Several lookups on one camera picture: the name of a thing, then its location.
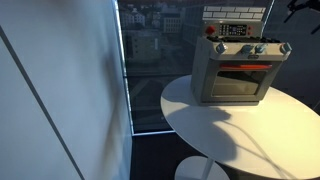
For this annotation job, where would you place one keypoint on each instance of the blue knob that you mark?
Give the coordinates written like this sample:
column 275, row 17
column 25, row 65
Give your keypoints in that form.
column 260, row 48
column 285, row 48
column 221, row 48
column 246, row 49

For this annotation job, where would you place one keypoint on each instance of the red round timer knob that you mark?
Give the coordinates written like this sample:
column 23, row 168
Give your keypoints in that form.
column 210, row 30

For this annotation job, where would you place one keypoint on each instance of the grey toy oven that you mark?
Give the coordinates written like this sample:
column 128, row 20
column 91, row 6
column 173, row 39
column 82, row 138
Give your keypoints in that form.
column 235, row 27

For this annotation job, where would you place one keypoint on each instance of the white round table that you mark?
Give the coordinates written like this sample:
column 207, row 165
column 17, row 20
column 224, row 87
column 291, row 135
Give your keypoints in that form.
column 278, row 138

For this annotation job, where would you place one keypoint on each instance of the red oven door handle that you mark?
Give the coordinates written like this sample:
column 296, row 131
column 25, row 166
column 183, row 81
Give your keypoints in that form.
column 244, row 67

